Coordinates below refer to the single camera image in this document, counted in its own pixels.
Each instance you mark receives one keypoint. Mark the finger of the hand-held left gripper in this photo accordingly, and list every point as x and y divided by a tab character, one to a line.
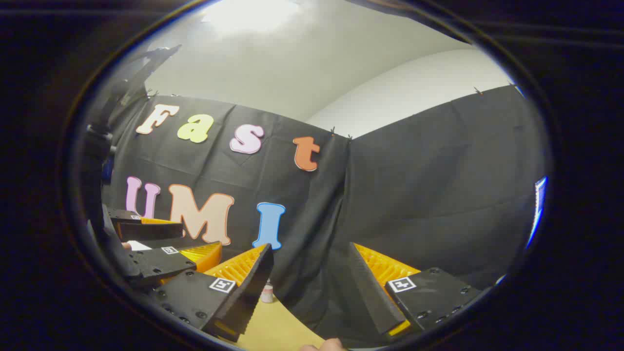
146	231
156	265

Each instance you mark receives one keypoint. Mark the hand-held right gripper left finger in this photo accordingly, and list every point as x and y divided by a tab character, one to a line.
253	292

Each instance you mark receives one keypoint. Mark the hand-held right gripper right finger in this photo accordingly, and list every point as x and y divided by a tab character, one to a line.
370	292

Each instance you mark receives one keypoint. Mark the small clear bottle pink label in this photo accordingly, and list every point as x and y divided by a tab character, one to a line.
267	294

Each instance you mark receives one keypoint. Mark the black backdrop cloth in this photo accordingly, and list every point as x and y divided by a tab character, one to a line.
414	195

